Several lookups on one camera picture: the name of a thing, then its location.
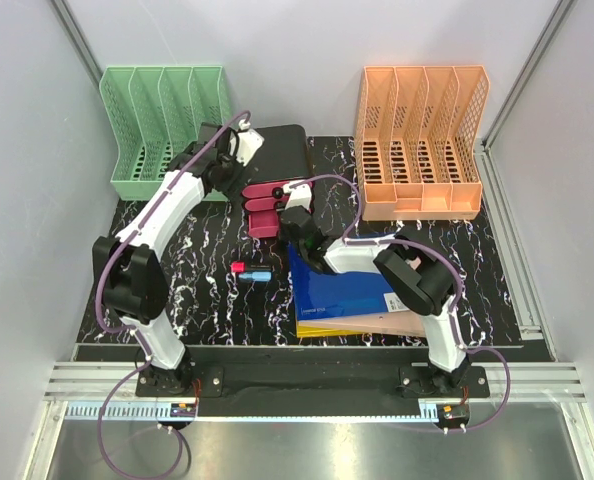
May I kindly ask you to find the pink bottom drawer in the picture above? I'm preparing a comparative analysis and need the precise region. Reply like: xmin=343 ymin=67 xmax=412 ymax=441
xmin=248 ymin=210 xmax=279 ymax=239

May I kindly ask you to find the pink drawer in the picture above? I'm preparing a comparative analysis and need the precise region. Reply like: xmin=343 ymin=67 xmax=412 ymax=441
xmin=248 ymin=210 xmax=279 ymax=239
xmin=244 ymin=196 xmax=288 ymax=213
xmin=242 ymin=179 xmax=300 ymax=200

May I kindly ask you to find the pink top drawer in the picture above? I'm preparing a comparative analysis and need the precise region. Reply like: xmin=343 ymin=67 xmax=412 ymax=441
xmin=242 ymin=179 xmax=300 ymax=200

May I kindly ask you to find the black drawer cabinet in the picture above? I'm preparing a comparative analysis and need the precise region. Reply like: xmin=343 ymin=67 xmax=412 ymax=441
xmin=244 ymin=124 xmax=312 ymax=184

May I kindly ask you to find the blue highlighter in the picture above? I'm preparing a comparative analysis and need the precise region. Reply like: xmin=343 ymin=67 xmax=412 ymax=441
xmin=238 ymin=271 xmax=272 ymax=283

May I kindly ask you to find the black pink-capped highlighter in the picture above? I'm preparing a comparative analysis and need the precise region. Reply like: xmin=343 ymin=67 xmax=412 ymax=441
xmin=231 ymin=261 xmax=272 ymax=275

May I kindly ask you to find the blue folder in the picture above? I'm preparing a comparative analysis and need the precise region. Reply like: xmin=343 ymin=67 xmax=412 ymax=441
xmin=288 ymin=246 xmax=409 ymax=321

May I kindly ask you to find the orange file organizer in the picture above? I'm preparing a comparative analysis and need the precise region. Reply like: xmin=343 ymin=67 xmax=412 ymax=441
xmin=354 ymin=65 xmax=490 ymax=221

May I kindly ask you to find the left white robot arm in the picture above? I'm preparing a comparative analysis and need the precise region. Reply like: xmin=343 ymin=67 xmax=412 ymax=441
xmin=92 ymin=112 xmax=264 ymax=396

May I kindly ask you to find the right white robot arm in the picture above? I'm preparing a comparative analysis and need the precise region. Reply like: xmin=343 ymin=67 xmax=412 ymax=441
xmin=279 ymin=207 xmax=471 ymax=397

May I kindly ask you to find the green file organizer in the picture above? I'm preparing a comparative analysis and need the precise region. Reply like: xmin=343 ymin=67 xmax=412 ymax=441
xmin=99 ymin=66 xmax=233 ymax=201

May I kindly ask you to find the yellow folder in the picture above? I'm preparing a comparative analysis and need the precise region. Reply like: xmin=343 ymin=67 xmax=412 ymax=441
xmin=296 ymin=322 xmax=363 ymax=339

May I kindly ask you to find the pink folder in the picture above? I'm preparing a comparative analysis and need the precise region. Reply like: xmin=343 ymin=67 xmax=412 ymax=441
xmin=318 ymin=247 xmax=424 ymax=336

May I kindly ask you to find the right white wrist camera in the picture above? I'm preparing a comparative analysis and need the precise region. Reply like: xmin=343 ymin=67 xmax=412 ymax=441
xmin=283 ymin=183 xmax=312 ymax=212

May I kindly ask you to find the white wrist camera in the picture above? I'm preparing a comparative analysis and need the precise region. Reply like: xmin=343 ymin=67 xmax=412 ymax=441
xmin=231 ymin=120 xmax=264 ymax=166
xmin=283 ymin=183 xmax=312 ymax=212

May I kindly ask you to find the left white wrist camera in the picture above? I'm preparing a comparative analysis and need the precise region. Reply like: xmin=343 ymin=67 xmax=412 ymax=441
xmin=231 ymin=120 xmax=264 ymax=166

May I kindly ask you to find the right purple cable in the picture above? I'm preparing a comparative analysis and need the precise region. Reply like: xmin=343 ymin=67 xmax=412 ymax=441
xmin=284 ymin=174 xmax=513 ymax=432

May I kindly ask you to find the purple cable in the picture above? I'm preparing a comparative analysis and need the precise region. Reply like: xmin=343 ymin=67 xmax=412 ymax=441
xmin=284 ymin=174 xmax=513 ymax=432
xmin=96 ymin=109 xmax=253 ymax=475

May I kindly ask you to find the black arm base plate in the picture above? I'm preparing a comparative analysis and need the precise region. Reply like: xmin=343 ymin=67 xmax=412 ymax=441
xmin=136 ymin=363 xmax=490 ymax=399

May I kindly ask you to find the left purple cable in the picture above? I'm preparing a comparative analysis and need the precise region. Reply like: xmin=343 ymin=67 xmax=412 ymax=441
xmin=96 ymin=109 xmax=253 ymax=475

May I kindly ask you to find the aluminium frame rail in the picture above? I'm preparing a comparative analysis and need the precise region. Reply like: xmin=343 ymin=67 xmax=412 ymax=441
xmin=45 ymin=362 xmax=586 ymax=403

